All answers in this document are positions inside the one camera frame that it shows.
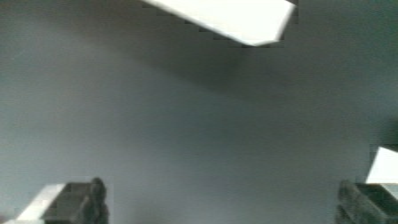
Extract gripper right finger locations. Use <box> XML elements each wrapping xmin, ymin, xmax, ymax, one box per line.
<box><xmin>334</xmin><ymin>180</ymin><xmax>398</xmax><ymax>224</ymax></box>

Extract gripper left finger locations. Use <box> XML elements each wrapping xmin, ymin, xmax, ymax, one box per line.
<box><xmin>40</xmin><ymin>178</ymin><xmax>110</xmax><ymax>224</ymax></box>

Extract white table leg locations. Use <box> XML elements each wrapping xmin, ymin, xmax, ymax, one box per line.
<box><xmin>364</xmin><ymin>146</ymin><xmax>398</xmax><ymax>186</ymax></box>
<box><xmin>16</xmin><ymin>184</ymin><xmax>65</xmax><ymax>223</ymax></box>

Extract white marker sheet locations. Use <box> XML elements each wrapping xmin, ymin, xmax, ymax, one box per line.
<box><xmin>142</xmin><ymin>0</ymin><xmax>295</xmax><ymax>46</ymax></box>

